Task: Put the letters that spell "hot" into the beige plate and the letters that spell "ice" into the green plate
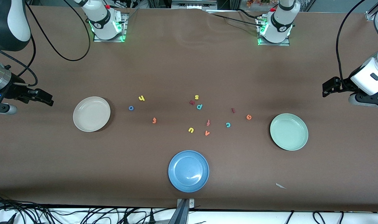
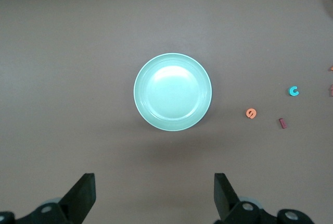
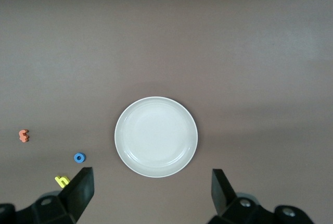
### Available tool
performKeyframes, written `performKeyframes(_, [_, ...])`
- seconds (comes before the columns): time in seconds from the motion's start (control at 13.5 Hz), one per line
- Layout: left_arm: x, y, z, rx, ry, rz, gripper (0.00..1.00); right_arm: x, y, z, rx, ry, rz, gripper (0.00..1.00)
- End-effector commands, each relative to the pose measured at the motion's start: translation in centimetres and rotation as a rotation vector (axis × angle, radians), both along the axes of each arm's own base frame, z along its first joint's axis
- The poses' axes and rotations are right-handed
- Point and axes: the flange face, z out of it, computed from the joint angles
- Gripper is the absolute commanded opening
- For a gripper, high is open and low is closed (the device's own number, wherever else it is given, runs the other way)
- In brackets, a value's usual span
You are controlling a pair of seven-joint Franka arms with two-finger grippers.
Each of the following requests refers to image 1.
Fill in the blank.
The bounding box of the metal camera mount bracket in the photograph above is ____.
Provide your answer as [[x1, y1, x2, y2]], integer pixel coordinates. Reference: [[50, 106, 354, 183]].
[[169, 198, 196, 224]]

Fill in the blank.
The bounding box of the grey metal box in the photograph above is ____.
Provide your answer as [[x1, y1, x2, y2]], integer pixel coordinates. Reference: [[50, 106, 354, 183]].
[[171, 0, 218, 10]]

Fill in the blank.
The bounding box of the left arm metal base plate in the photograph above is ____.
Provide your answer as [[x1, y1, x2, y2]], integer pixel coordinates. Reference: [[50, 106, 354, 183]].
[[257, 17, 291, 46]]

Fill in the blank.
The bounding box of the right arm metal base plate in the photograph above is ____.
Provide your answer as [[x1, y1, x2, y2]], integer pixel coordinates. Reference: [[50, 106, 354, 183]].
[[93, 12, 128, 42]]

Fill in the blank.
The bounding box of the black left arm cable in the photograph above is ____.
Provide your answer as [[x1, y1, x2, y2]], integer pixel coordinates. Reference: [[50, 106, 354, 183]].
[[335, 0, 367, 83]]

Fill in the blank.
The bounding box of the beige brown plate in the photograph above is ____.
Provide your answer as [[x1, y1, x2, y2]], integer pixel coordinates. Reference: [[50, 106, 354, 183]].
[[73, 96, 111, 133]]

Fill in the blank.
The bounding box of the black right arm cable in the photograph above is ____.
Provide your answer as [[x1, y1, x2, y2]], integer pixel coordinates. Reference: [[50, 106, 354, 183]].
[[0, 0, 91, 87]]

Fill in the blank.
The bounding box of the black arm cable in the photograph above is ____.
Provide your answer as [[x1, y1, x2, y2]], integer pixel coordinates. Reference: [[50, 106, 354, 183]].
[[0, 0, 91, 87], [335, 0, 367, 83]]

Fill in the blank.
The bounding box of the light green plate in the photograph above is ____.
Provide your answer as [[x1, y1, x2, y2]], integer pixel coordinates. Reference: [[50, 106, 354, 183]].
[[270, 113, 309, 151]]

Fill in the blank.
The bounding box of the aluminium frame profile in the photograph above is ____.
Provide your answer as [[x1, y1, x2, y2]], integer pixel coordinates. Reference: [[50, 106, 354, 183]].
[[365, 0, 378, 21]]

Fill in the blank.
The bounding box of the thin black base cable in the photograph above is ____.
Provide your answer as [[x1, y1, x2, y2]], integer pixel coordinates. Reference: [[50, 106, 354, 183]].
[[237, 9, 259, 20], [208, 12, 262, 28]]

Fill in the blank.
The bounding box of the orange decorative bunch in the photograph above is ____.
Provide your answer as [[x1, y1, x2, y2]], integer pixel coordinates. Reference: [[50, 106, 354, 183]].
[[247, 0, 272, 7]]

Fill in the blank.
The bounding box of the blue plate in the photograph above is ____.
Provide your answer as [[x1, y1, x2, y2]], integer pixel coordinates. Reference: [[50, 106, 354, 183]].
[[168, 150, 210, 193]]

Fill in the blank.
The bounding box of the brown table cover sheet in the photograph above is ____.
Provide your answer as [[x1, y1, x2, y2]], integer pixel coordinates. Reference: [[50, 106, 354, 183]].
[[0, 6, 378, 212]]

